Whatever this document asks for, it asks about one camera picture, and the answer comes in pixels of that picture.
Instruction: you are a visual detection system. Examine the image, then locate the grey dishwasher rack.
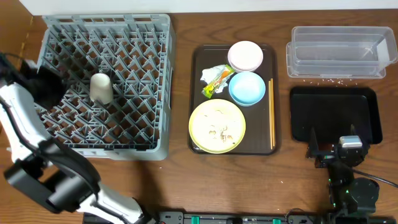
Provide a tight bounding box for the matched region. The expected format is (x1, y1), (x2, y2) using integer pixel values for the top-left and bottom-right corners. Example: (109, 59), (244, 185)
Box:
(39, 14), (175, 161)

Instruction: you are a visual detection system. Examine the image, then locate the wooden chopstick left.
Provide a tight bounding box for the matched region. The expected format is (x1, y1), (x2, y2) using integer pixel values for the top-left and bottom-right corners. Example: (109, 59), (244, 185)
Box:
(268, 80), (273, 150)

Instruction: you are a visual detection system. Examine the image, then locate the black tray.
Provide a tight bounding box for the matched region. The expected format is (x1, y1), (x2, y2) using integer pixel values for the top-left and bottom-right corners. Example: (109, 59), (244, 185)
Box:
(290, 86), (383, 144)

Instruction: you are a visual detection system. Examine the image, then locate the pink bowl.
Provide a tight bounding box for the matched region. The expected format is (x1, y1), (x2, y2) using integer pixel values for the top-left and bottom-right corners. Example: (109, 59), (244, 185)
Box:
(227, 40), (264, 73)

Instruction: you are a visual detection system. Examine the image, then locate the yellow plate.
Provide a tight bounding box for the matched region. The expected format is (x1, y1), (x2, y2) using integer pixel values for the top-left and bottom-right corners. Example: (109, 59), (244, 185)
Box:
(188, 99), (246, 154)

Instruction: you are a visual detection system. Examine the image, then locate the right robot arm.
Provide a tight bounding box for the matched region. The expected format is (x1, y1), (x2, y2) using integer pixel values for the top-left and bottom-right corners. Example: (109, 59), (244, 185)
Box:
(306, 126), (379, 223)

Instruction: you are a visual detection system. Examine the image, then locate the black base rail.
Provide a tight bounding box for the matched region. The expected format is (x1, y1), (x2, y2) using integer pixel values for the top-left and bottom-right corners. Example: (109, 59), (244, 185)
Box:
(82, 212), (397, 224)

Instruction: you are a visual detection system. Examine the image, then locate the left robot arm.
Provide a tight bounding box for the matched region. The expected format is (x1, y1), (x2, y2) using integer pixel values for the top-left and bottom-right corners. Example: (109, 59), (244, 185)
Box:
(1, 53), (153, 224)

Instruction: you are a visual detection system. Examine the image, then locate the brown serving tray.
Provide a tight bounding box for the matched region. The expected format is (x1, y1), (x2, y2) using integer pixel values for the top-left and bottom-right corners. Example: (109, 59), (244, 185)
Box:
(188, 44), (281, 156)

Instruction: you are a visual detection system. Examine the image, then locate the green orange snack wrapper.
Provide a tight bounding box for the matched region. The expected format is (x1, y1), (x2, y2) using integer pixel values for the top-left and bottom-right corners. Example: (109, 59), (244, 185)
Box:
(201, 65), (235, 98)

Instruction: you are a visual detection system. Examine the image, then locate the white cup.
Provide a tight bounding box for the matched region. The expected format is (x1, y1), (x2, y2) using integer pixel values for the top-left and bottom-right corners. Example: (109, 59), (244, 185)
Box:
(90, 73), (113, 105)

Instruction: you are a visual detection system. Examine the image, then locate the crumpled white tissue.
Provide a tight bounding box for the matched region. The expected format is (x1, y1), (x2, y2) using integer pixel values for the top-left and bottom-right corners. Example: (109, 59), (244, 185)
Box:
(200, 65), (230, 93)

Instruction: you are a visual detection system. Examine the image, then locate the light blue bowl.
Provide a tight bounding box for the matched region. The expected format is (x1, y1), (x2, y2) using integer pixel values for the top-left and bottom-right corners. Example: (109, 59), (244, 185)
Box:
(228, 72), (266, 106)

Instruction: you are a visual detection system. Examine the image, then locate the clear plastic container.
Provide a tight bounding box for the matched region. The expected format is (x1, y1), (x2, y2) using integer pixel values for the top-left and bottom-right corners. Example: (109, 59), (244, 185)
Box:
(286, 26), (397, 79)

